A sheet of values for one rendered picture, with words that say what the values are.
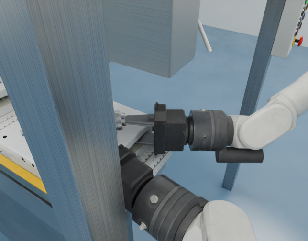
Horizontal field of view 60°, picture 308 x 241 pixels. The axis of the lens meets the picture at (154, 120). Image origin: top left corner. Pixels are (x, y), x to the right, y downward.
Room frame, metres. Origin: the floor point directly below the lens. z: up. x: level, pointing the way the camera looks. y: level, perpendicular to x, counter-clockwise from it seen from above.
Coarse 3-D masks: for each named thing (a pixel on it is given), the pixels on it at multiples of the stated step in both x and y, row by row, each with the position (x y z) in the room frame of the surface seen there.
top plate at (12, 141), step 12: (120, 108) 0.52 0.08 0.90; (12, 132) 0.43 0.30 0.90; (120, 132) 0.43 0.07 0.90; (132, 132) 0.43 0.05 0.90; (144, 132) 0.45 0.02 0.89; (0, 144) 0.40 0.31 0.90; (12, 144) 0.39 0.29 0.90; (24, 144) 0.39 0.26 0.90; (132, 144) 0.41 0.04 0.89; (24, 156) 0.36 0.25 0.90; (36, 168) 0.34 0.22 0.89
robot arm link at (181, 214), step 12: (180, 192) 0.24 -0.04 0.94; (168, 204) 0.22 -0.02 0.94; (180, 204) 0.22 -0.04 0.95; (192, 204) 0.23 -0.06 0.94; (204, 204) 0.25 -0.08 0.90; (168, 216) 0.21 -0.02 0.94; (180, 216) 0.21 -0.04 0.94; (192, 216) 0.21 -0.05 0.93; (156, 228) 0.20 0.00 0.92; (168, 228) 0.20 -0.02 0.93; (180, 228) 0.20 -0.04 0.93; (192, 228) 0.19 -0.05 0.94; (168, 240) 0.19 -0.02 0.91; (180, 240) 0.19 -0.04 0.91; (192, 240) 0.18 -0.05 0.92
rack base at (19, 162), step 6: (138, 144) 0.44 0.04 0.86; (132, 150) 0.42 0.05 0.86; (138, 150) 0.43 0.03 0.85; (144, 150) 0.45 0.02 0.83; (6, 156) 0.40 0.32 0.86; (138, 156) 0.43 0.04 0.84; (18, 162) 0.39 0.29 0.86; (24, 162) 0.39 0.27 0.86; (24, 168) 0.37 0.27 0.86; (30, 168) 0.37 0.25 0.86; (36, 174) 0.36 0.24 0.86
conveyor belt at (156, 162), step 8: (0, 120) 0.57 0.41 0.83; (8, 120) 0.57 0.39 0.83; (16, 120) 0.57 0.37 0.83; (0, 128) 0.53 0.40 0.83; (8, 128) 0.53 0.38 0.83; (0, 152) 0.44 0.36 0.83; (144, 152) 0.44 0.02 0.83; (152, 152) 0.44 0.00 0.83; (168, 152) 0.46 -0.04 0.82; (144, 160) 0.42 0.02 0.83; (152, 160) 0.42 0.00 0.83; (160, 160) 0.43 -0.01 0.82; (152, 168) 0.40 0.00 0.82; (160, 168) 0.42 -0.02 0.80
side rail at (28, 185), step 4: (0, 164) 0.38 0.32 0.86; (0, 168) 0.38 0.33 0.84; (4, 168) 0.37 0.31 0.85; (8, 172) 0.37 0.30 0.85; (12, 172) 0.36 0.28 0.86; (12, 176) 0.36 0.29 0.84; (16, 176) 0.35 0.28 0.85; (20, 180) 0.35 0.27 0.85; (24, 180) 0.34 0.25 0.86; (24, 184) 0.34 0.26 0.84; (28, 184) 0.33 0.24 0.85; (32, 188) 0.33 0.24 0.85; (36, 188) 0.32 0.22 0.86; (36, 192) 0.32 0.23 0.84; (40, 192) 0.31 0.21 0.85; (40, 196) 0.32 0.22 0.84; (44, 196) 0.31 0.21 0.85; (48, 200) 0.30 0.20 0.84
